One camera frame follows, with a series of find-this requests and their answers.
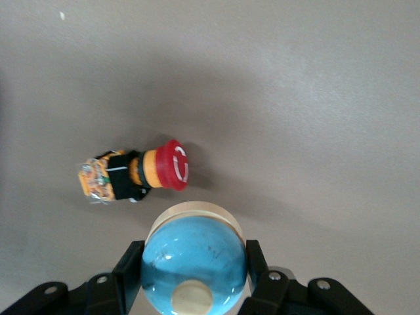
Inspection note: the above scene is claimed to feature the blue desk bell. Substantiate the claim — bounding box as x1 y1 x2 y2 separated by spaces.
141 200 247 314

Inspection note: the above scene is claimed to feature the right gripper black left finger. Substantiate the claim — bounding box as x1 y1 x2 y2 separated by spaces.
0 241 145 315

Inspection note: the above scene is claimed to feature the red yellow emergency stop button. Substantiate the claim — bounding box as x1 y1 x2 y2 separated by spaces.
77 139 190 205

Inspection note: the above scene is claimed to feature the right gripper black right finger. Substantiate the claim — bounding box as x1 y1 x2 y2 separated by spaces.
241 240 375 315

